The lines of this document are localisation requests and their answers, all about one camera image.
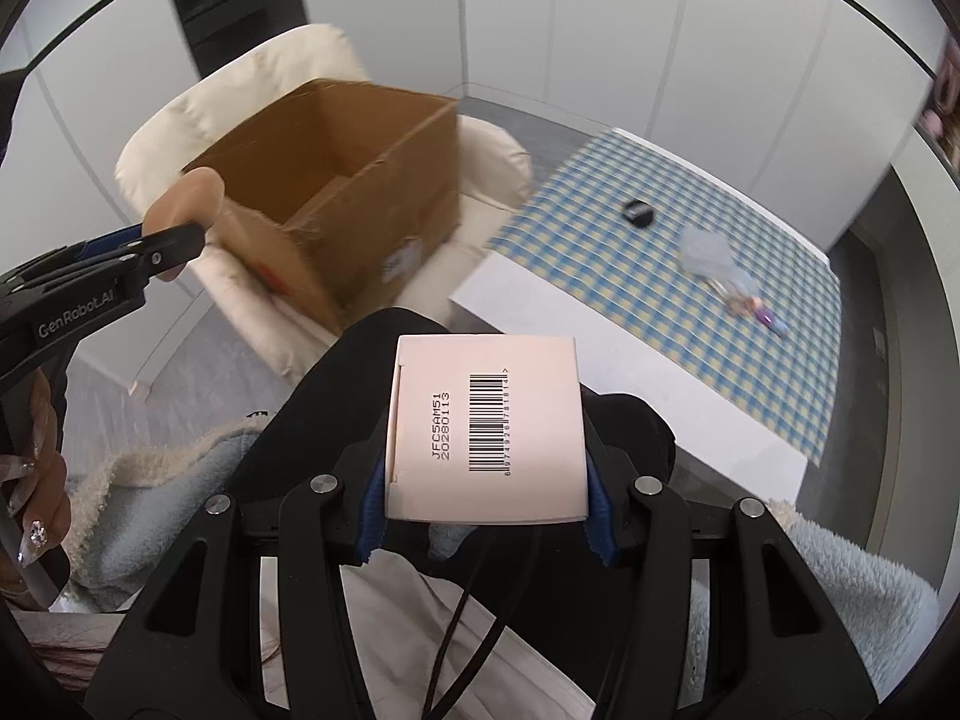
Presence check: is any small beige carton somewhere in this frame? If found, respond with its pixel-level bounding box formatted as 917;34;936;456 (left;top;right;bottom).
384;334;590;526

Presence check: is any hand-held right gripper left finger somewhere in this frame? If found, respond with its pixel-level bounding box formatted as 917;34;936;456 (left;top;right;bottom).
90;405;398;720

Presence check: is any cream padded chair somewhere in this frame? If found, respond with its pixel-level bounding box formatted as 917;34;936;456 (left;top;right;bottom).
116;24;535;380

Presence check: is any white low table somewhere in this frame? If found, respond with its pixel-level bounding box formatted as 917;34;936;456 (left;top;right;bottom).
448;127;841;503

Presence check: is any translucent blue plastic case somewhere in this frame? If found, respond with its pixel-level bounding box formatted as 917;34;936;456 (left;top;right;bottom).
679;229;734;278

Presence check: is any tan powder puff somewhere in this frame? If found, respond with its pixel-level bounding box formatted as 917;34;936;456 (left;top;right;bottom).
142;169;226;282

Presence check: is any person's right leg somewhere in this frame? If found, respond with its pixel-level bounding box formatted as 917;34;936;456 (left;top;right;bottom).
581;390;680;496

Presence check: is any blue yellow checkered tablecloth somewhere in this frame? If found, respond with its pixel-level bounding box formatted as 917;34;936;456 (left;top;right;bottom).
484;129;841;466

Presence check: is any person's left leg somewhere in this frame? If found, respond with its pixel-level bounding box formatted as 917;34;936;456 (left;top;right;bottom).
229;306;488;541

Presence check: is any brown cardboard box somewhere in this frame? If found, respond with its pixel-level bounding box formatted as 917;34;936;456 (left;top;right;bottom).
182;79;462;335

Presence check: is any dark glass door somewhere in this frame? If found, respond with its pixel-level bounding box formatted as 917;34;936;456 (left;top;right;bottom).
157;0;312;80

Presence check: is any person's leg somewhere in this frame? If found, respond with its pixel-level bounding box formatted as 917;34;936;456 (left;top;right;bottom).
229;306;488;541
581;390;680;496

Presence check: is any black cable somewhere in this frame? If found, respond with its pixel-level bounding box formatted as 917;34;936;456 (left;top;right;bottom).
439;525;548;720

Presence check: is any light blue fleece robe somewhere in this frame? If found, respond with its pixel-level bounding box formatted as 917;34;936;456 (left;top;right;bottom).
64;420;942;702

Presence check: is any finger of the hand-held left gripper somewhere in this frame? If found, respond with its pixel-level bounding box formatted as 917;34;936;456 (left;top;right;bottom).
111;222;206;284
0;221;152;287

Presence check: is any person's left hand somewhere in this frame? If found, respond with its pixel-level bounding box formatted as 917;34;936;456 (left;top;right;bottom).
0;371;74;593

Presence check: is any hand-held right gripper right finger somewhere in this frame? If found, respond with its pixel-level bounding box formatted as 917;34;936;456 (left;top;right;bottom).
577;390;875;720

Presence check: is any pale pink garment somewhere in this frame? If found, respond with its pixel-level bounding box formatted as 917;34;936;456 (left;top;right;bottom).
255;555;601;720

